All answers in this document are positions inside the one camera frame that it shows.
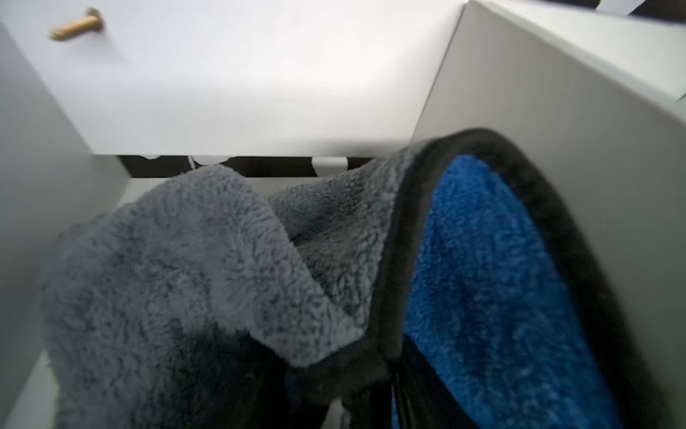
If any grey microfibre cloth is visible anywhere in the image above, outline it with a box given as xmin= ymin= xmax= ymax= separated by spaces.
xmin=40 ymin=130 xmax=675 ymax=428

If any white wooden bookshelf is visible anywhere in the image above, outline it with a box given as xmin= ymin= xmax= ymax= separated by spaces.
xmin=1 ymin=1 xmax=685 ymax=428

